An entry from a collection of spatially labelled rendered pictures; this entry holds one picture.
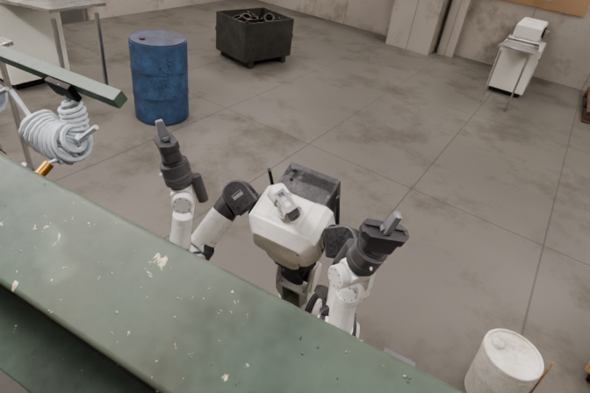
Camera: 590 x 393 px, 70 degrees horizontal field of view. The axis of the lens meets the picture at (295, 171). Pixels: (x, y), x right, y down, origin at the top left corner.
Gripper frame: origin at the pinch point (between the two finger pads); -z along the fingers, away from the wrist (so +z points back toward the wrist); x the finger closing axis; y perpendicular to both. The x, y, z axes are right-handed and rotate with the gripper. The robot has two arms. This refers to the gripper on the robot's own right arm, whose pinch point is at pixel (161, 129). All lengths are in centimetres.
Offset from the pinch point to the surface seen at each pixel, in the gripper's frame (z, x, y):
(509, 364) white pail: 165, 38, -120
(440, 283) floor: 195, -43, -154
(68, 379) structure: -1, 76, 29
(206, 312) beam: -19, 96, 11
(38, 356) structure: -2, 71, 32
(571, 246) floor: 228, -31, -294
